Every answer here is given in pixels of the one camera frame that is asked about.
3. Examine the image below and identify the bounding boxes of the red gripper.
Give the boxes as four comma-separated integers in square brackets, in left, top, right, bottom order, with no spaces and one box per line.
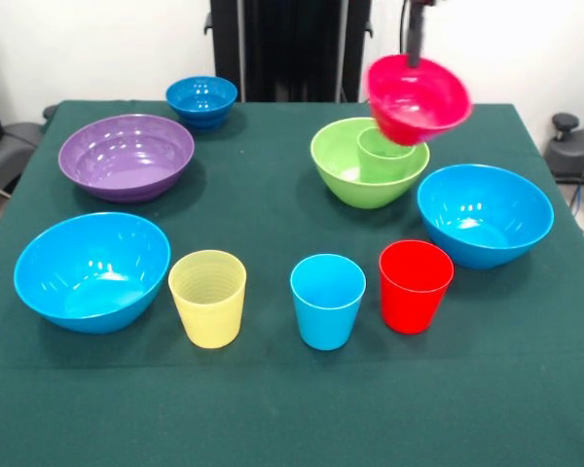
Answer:
[406,0,442,70]

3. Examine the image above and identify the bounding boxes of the pink bowl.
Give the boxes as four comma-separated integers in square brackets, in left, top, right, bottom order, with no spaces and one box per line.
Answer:
[367,53,474,147]

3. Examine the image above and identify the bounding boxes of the green bowl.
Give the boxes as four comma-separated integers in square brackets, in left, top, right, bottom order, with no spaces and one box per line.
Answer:
[310,116,431,210]

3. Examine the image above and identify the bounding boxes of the large light blue bowl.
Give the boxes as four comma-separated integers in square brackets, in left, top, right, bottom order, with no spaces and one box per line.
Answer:
[13,211,172,335]
[416,163,556,270]

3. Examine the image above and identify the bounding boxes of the small dark blue bowl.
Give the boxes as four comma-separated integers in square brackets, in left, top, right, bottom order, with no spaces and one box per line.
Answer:
[164,75,238,133]

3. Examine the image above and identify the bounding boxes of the purple bowl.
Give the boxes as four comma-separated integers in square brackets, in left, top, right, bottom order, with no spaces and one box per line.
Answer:
[57,113,196,204]

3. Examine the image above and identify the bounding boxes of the red cup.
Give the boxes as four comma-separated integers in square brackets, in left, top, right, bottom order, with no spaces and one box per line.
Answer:
[379,239,456,336]

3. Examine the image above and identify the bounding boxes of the light blue cup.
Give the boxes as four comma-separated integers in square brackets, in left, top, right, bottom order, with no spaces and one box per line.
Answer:
[289,253,367,351]

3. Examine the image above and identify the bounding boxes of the yellow cup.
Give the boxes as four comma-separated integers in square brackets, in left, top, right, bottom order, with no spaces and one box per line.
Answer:
[167,249,248,349]

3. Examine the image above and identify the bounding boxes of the dark green tablecloth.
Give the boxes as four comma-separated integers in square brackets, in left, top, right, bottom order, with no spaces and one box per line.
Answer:
[0,99,584,467]

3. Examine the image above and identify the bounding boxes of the black wall cable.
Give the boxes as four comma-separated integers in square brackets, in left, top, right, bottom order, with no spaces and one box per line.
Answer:
[359,0,411,103]

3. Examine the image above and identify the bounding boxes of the grey pedestal foot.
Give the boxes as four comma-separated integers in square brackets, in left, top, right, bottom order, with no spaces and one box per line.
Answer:
[543,112,584,179]
[0,121,46,196]

